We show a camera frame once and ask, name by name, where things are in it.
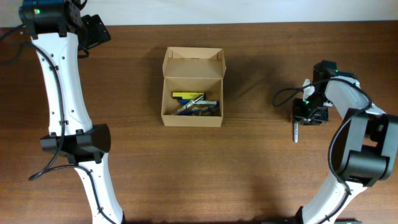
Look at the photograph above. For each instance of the blue gel pen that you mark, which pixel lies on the blue gel pen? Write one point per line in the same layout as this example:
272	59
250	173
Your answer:
204	111

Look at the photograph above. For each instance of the blue whiteboard marker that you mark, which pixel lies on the blue whiteboard marker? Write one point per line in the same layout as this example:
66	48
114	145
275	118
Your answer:
200	102

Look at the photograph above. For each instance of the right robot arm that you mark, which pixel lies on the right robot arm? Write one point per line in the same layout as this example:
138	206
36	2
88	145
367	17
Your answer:
361	152

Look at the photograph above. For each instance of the black whiteboard marker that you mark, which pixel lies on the black whiteboard marker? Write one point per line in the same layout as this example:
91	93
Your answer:
188	105

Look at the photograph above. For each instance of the cardboard box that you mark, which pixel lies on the cardboard box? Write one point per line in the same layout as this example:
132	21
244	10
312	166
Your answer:
193	69

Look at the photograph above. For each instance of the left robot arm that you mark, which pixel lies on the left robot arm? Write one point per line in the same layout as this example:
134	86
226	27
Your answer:
58	33

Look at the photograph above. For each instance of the black Sharpie marker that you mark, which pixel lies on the black Sharpie marker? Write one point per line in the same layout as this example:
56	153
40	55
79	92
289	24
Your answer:
296	132

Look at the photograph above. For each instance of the yellow tape roll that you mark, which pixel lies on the yellow tape roll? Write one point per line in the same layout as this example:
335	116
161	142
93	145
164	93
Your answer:
195	111

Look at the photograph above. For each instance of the yellow highlighter marker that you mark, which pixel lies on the yellow highlighter marker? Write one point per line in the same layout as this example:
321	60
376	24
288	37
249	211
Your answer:
178	95

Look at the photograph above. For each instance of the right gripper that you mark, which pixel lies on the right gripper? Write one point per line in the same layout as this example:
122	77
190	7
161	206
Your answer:
298	114

